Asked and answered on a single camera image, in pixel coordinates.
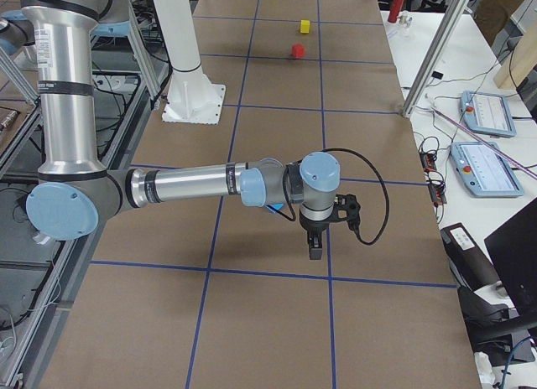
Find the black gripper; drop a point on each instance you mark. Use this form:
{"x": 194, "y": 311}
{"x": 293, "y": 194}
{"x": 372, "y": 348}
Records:
{"x": 314, "y": 226}

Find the red block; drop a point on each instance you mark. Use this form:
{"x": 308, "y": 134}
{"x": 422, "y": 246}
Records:
{"x": 298, "y": 51}

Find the yellow block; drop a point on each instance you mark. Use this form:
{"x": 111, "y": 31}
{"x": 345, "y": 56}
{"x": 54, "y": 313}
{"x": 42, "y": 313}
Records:
{"x": 305, "y": 25}

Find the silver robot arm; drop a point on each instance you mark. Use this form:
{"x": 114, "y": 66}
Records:
{"x": 76, "y": 192}

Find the small circuit board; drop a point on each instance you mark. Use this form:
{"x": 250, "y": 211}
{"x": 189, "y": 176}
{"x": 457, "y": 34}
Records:
{"x": 428, "y": 162}

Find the lower teach pendant tablet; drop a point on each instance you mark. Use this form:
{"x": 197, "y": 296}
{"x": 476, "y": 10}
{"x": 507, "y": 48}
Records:
{"x": 483, "y": 172}

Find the teach pendant tablet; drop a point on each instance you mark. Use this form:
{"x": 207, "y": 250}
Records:
{"x": 483, "y": 172}
{"x": 487, "y": 113}

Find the black monitor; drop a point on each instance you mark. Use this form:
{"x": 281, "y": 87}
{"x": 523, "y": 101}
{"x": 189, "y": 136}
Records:
{"x": 512, "y": 248}

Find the upper teach pendant tablet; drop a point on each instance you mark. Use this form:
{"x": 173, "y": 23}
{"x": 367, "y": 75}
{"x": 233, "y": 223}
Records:
{"x": 487, "y": 113}

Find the red bottle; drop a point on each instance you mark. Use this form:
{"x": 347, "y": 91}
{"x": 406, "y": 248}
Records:
{"x": 395, "y": 9}

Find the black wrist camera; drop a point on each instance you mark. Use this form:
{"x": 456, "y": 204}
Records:
{"x": 349, "y": 211}

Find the white camera post base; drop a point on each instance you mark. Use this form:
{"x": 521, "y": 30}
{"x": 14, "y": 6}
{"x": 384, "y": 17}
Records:
{"x": 191, "y": 97}

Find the aluminium frame post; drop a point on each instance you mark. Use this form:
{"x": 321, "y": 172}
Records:
{"x": 433, "y": 54}

